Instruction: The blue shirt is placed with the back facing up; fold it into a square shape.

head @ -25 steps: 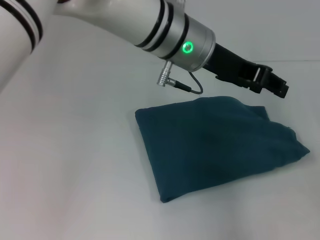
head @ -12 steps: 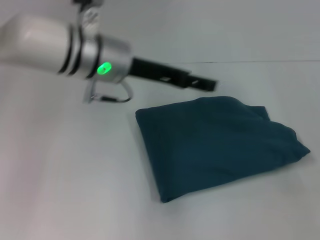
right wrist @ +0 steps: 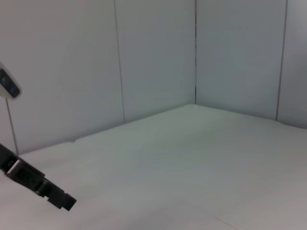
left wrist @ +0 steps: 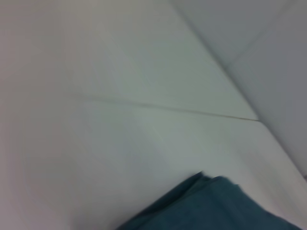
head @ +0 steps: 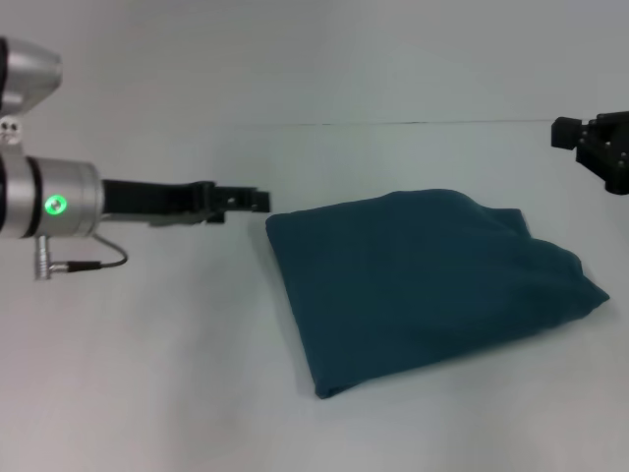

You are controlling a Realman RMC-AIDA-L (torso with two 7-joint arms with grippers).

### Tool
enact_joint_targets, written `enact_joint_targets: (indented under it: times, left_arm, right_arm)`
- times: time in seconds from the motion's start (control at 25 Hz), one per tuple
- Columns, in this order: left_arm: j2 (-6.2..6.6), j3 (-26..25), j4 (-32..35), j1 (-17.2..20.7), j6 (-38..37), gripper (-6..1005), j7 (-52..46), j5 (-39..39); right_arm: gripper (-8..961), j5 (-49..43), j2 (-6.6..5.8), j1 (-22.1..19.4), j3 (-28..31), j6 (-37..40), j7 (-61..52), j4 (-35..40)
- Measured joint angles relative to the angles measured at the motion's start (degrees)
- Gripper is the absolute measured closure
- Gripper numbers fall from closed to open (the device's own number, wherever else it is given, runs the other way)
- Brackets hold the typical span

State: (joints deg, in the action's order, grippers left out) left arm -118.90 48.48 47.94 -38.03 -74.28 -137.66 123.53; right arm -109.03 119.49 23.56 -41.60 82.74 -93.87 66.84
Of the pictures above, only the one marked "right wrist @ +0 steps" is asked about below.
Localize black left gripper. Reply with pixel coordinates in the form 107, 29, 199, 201
0, 143, 77, 212

